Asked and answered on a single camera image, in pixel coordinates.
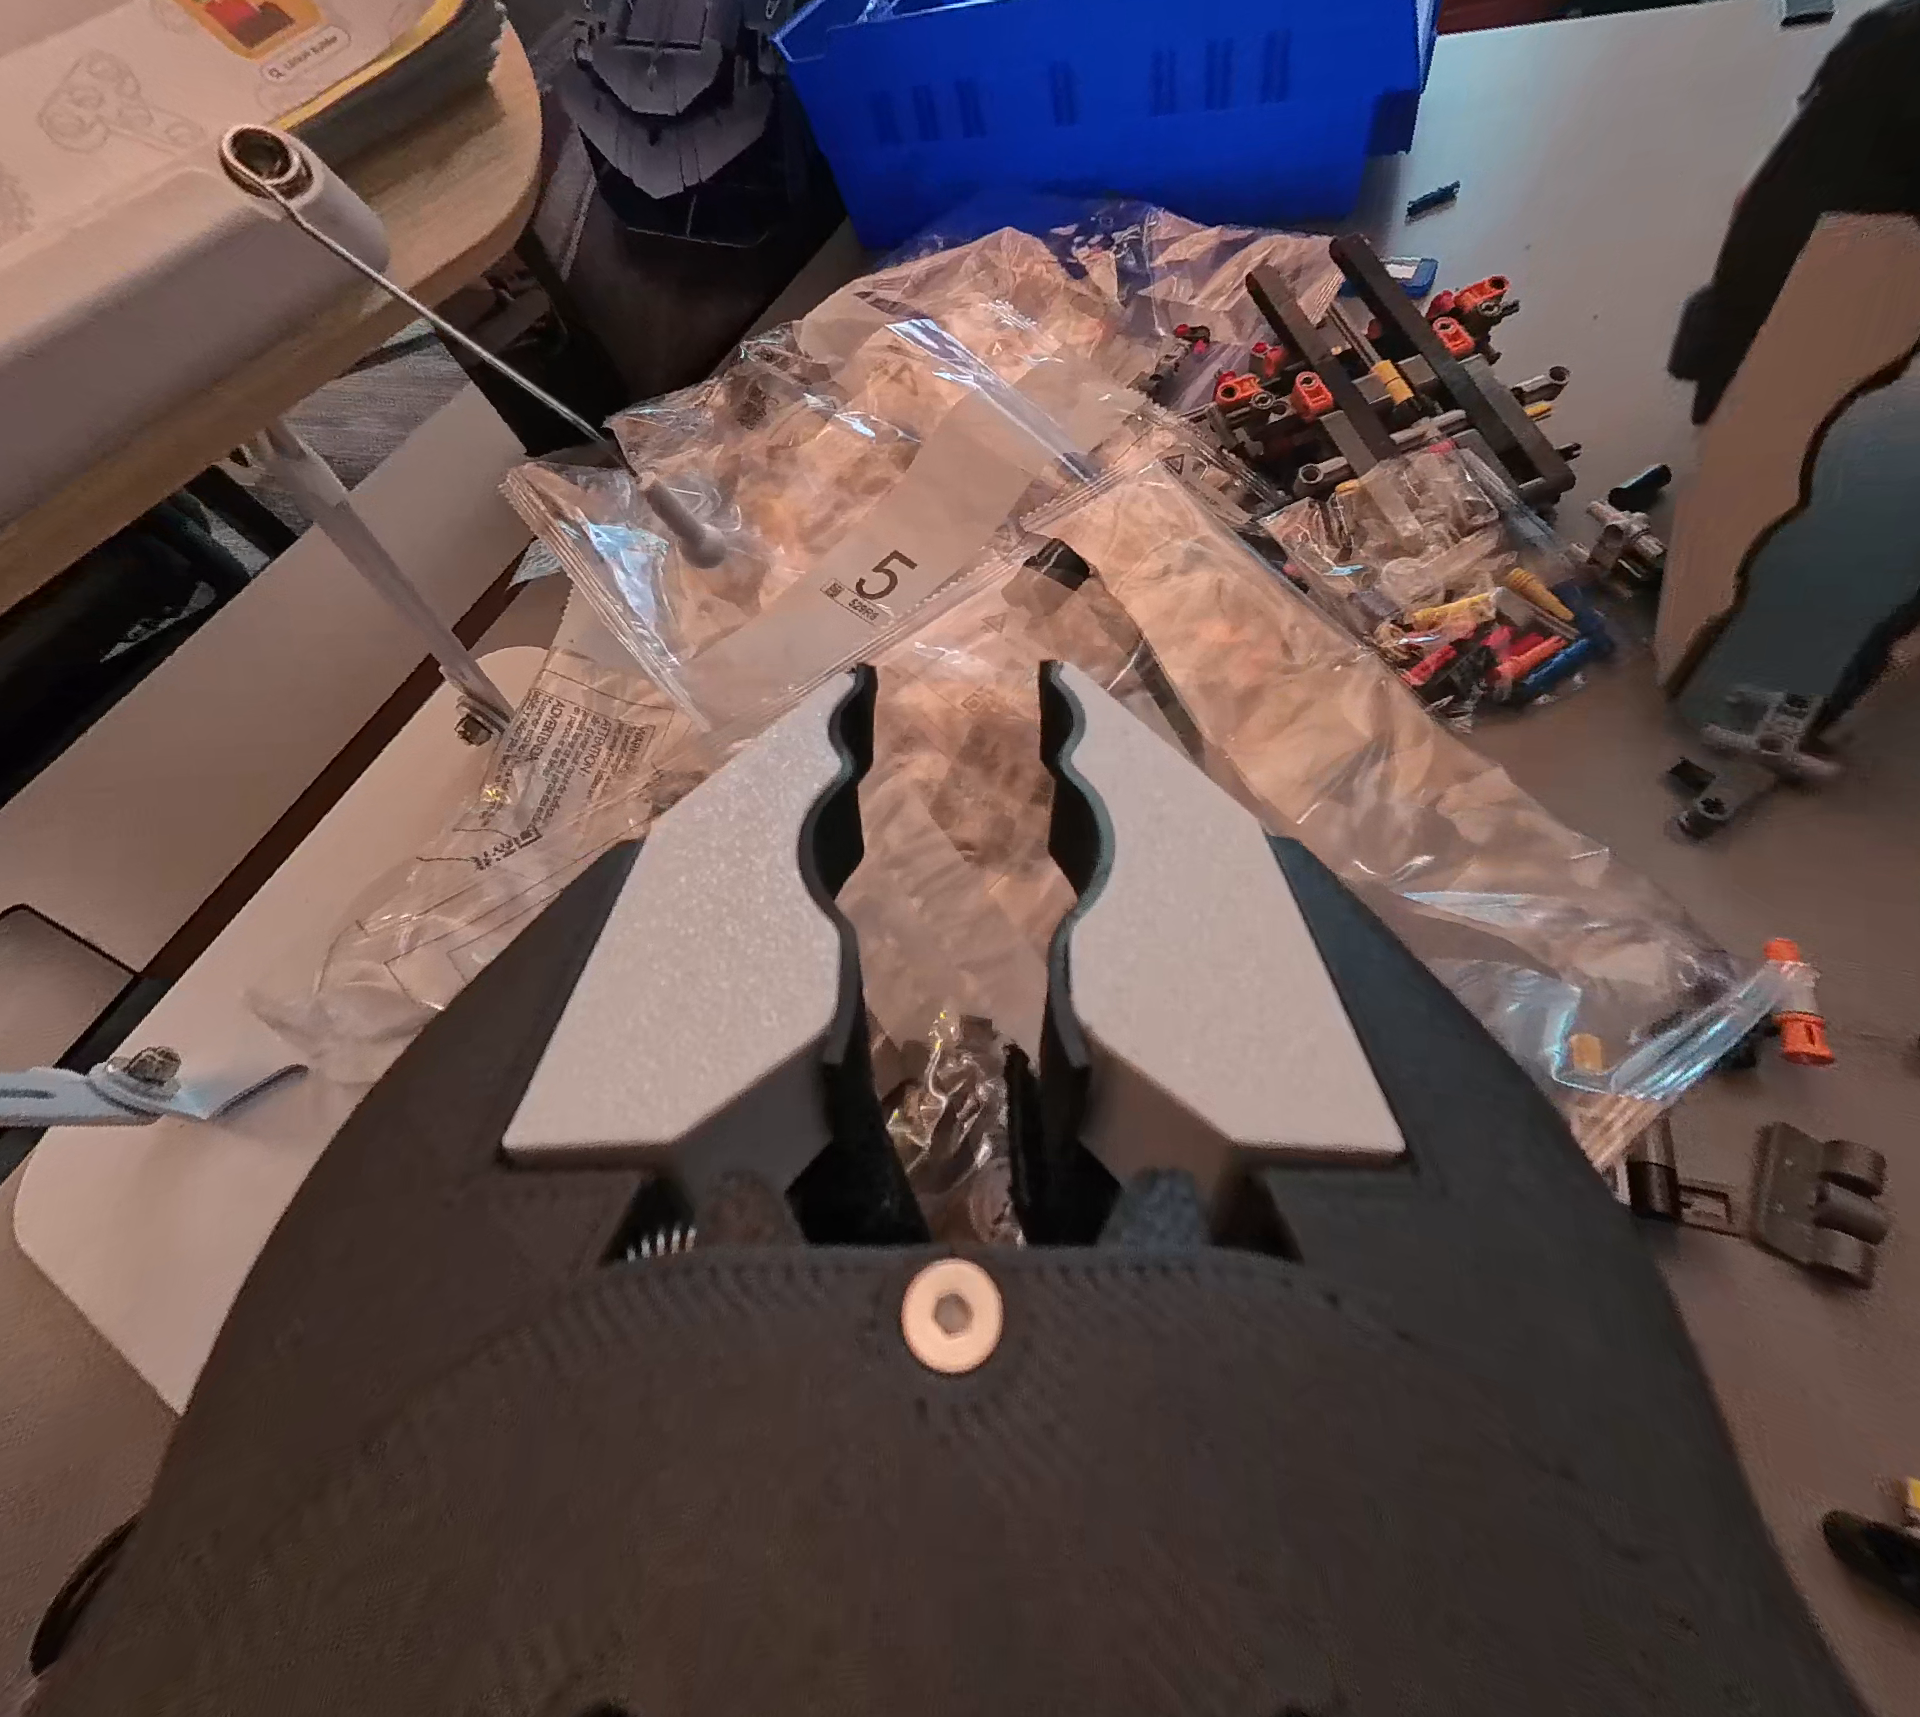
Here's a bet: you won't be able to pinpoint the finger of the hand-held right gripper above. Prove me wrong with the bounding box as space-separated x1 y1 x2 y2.
1649 207 1920 717

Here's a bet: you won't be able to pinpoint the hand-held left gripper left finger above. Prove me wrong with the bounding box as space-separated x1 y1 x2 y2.
501 665 927 1248

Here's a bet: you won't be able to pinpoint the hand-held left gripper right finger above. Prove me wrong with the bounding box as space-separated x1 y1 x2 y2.
1001 661 1411 1248

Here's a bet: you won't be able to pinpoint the small lego pieces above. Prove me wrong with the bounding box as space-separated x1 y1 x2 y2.
1662 683 1849 840

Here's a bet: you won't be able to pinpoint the lego chassis frame assembly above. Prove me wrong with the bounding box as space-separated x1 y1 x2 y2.
1132 231 1591 505

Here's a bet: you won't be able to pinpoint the large clear bag white label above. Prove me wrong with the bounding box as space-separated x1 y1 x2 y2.
501 374 1248 759

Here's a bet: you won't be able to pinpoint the grey yellow lego connector assembly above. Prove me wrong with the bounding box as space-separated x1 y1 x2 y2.
1619 1117 1757 1230

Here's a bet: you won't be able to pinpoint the orange grey lego pin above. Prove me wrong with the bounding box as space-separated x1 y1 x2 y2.
1761 936 1835 1070

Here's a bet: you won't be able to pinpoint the dark grey lego triple connector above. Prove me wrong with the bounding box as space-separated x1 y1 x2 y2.
1745 1121 1891 1287

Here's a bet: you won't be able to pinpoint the pile of clear lego bags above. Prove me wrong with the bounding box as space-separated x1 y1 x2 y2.
246 202 1823 1149

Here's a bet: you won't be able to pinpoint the black yellow lego connector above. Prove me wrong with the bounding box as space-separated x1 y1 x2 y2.
1822 1476 1920 1591

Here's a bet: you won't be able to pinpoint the black lego set box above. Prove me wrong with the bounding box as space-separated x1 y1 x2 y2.
419 0 932 397

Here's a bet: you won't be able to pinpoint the dark grey block blue pin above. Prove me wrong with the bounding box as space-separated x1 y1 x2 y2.
1582 465 1674 586

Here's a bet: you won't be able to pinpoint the blue plastic bin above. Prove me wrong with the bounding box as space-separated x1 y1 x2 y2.
771 0 1423 248

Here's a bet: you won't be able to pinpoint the white book stand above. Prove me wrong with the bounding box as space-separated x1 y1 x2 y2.
0 164 391 518

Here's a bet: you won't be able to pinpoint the metal wire page holder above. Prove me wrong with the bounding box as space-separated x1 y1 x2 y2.
216 124 739 571

